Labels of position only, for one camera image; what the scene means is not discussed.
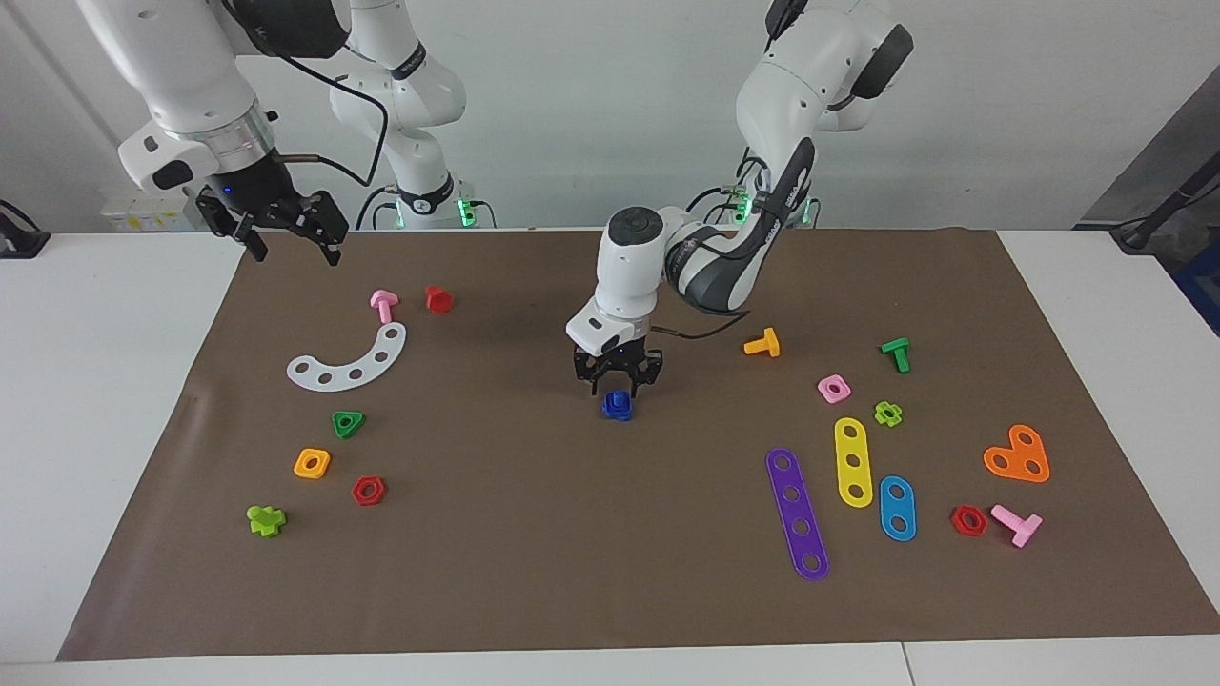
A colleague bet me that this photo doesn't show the black right base cables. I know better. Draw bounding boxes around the black right base cables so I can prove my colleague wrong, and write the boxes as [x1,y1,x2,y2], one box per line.
[356,184,401,231]

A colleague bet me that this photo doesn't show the yellow three-hole plate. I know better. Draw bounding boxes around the yellow three-hole plate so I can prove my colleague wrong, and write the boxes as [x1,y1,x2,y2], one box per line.
[834,417,874,509]

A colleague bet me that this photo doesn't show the orange heart-shaped plate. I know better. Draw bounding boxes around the orange heart-shaped plate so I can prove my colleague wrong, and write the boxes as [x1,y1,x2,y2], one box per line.
[983,424,1051,484]

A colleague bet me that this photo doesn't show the black stand pole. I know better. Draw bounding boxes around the black stand pole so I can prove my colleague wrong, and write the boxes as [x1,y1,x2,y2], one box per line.
[1110,152,1220,254]

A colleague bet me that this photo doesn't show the black clamp device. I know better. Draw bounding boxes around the black clamp device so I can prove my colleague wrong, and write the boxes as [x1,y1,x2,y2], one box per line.
[0,200,51,260]

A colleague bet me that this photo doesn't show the white curved five-hole plate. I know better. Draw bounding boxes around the white curved five-hole plate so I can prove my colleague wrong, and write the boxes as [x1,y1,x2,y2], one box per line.
[287,322,408,393]

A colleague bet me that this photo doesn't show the blue crate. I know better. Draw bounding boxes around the blue crate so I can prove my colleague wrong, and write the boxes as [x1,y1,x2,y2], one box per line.
[1177,262,1220,336]

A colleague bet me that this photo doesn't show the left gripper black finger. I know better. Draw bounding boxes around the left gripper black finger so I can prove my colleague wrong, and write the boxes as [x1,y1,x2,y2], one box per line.
[628,352,666,400]
[572,350,609,398]

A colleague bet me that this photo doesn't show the brown table mat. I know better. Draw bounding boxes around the brown table mat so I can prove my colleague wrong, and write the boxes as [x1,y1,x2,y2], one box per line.
[57,227,1220,662]

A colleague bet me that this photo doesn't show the blue two-hole plate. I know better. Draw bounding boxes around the blue two-hole plate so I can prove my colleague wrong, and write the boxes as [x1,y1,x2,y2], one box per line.
[879,475,918,542]

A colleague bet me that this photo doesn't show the black base cables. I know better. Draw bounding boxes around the black base cables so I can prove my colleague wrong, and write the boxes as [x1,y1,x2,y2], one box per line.
[356,184,401,231]
[684,184,749,215]

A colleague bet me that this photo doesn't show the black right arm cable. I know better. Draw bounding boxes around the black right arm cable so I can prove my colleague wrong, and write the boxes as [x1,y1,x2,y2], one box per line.
[224,0,390,188]

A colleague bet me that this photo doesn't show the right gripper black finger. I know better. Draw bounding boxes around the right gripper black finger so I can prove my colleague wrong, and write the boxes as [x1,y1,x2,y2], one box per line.
[295,190,351,269]
[196,191,270,265]

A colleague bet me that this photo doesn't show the white box yellow labels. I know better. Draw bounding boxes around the white box yellow labels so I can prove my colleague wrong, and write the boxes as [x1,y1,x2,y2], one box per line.
[100,187,206,233]

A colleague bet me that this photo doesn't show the purple four-hole plate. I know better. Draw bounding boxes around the purple four-hole plate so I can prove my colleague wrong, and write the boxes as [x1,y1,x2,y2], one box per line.
[765,448,830,581]

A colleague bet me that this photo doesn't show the black left base cables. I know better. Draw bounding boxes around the black left base cables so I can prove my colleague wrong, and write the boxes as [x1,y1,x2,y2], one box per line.
[684,184,749,215]

